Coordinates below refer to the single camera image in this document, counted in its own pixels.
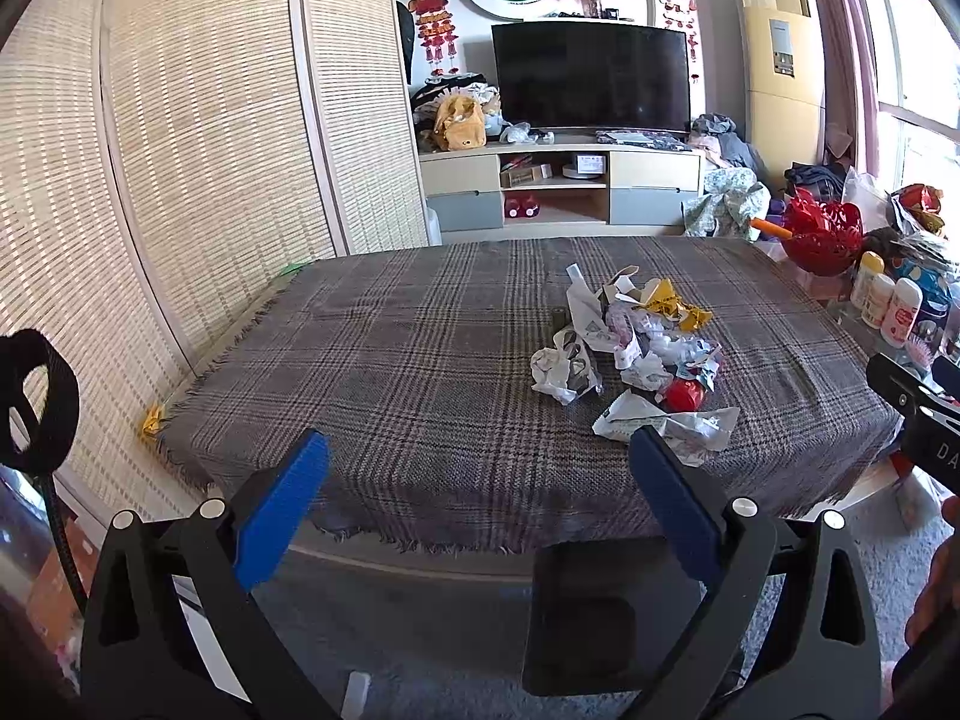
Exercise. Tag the white bottle pink label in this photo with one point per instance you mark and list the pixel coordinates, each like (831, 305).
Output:
(902, 311)

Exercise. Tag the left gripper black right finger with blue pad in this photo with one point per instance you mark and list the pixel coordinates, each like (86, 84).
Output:
(820, 656)

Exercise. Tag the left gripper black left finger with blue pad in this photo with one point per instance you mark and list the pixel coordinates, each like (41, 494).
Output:
(139, 659)

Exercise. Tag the red hanging festival ornament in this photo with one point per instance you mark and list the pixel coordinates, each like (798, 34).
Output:
(435, 30)

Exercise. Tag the brown plush toy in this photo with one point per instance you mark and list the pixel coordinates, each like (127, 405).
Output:
(459, 124)

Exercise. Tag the person's right hand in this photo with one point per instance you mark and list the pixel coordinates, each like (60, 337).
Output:
(941, 590)

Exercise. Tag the red round ball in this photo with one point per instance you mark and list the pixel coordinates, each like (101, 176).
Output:
(684, 396)

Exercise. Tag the woven bamboo folding screen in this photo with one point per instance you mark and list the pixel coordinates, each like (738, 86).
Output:
(163, 161)

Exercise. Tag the grey plaid table cloth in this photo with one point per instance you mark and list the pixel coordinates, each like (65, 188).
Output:
(415, 365)

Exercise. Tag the wooden tv cabinet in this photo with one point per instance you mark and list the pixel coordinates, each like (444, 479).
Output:
(573, 188)

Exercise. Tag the red plastic fruit basket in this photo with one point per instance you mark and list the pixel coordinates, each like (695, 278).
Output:
(826, 237)

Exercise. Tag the white flat paper wrapper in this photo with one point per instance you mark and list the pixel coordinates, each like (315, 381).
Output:
(694, 437)

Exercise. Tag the cream standing air conditioner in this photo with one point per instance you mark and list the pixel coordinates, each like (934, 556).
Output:
(784, 83)

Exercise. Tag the yellow wrapper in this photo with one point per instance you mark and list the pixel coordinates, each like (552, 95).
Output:
(660, 297)

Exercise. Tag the grey trash bin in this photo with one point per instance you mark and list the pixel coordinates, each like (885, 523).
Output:
(604, 615)

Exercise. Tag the white bottle middle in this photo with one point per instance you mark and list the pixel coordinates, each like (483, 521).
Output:
(877, 302)

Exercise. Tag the black flat television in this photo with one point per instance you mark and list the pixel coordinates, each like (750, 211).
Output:
(592, 74)

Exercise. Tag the white bottle yellow cap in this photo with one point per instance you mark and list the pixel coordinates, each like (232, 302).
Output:
(870, 265)

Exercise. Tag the crumpled white paper wad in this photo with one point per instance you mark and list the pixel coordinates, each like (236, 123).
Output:
(565, 371)

